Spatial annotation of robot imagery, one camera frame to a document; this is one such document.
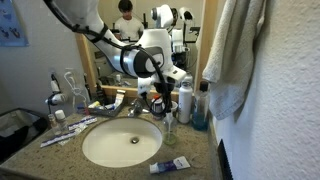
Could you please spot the tall white bottle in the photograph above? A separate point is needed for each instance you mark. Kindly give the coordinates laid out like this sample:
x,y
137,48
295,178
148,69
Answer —
x,y
185,101

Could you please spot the beige hanging towel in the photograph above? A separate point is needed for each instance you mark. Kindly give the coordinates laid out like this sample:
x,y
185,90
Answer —
x,y
233,56

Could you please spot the chrome faucet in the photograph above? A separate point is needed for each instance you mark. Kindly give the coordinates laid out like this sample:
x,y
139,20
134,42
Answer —
x,y
136,107

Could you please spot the white wall outlet with plug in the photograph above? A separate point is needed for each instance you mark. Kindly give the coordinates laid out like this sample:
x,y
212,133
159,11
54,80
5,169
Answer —
x,y
54,85

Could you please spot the black tube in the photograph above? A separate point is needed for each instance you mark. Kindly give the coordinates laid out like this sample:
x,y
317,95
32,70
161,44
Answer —
x,y
101,92

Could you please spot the short blister pack strip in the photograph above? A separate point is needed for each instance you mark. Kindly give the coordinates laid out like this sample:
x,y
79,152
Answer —
x,y
83,121

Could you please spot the blue mouthwash bottle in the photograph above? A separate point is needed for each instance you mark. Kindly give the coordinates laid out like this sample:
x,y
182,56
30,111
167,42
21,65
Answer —
x,y
201,111

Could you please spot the dark toiletry tray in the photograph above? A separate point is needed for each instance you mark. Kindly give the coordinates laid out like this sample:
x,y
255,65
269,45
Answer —
x,y
106,112

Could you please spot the wood framed mirror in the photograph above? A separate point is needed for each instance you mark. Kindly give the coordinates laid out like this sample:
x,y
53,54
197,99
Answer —
x,y
83,56

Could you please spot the clear pump soap bottle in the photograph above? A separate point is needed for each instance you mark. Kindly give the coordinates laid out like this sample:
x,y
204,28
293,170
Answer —
x,y
170,131

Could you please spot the white blue toothpaste tube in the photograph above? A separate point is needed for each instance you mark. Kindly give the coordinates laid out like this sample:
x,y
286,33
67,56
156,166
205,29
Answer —
x,y
170,165

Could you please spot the trash bin with black bag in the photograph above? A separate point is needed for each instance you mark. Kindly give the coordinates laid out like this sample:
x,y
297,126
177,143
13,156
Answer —
x,y
20,130

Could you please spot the white oval sink basin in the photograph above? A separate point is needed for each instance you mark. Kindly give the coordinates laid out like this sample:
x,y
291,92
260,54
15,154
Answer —
x,y
121,141

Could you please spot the round blue jar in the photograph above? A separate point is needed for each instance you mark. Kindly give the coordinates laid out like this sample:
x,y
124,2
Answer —
x,y
81,108

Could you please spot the white wall hair dryer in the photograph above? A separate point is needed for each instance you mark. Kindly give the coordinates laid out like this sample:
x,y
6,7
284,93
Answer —
x,y
56,98

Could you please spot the blue wall poster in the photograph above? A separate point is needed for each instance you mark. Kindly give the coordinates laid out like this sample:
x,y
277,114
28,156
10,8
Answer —
x,y
11,23

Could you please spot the small clear bottle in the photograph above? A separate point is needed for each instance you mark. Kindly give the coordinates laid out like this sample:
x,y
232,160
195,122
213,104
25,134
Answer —
x,y
52,125

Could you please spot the white standing tube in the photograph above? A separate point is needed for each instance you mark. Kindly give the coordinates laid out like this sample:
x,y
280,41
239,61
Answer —
x,y
119,98

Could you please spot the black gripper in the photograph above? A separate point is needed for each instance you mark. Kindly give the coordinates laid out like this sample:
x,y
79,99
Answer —
x,y
163,87

